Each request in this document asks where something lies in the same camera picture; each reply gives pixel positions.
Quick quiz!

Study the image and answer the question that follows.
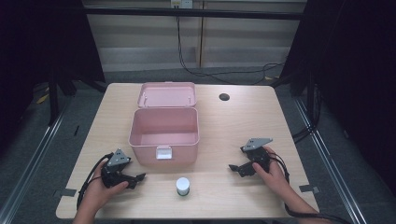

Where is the small white-lidded jar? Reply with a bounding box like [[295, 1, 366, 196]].
[[176, 176, 191, 197]]

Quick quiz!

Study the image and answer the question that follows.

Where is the person's left hand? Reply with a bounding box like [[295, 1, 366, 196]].
[[83, 161, 130, 213]]

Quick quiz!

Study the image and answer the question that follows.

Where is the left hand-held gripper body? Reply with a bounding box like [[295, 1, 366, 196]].
[[100, 147, 138, 189]]

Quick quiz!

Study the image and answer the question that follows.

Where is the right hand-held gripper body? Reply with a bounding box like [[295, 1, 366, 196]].
[[235, 137, 274, 178]]

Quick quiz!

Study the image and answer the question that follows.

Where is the black curtain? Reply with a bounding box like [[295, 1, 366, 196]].
[[278, 0, 396, 195], [0, 0, 106, 157]]

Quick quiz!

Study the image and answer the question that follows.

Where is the pink storage box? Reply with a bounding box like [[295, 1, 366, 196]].
[[128, 81, 201, 166]]

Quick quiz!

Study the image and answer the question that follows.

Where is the person's right hand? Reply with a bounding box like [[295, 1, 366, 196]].
[[251, 146, 291, 200]]

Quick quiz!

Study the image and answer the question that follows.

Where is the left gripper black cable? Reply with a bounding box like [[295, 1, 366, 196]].
[[76, 152, 115, 210]]

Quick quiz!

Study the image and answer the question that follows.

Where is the grey tape strip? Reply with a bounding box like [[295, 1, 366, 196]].
[[53, 188, 78, 198], [299, 184, 320, 195]]

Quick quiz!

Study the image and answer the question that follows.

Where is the black metal stand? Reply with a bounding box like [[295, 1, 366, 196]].
[[290, 71, 321, 141], [47, 66, 61, 127]]

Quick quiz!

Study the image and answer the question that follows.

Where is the black metal crossbar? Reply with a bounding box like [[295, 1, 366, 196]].
[[83, 7, 305, 21]]

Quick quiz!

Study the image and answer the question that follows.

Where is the white wall socket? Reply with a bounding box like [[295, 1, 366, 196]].
[[170, 0, 194, 9]]

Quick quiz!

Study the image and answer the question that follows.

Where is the black floor cable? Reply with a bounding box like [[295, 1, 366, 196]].
[[176, 16, 285, 86]]

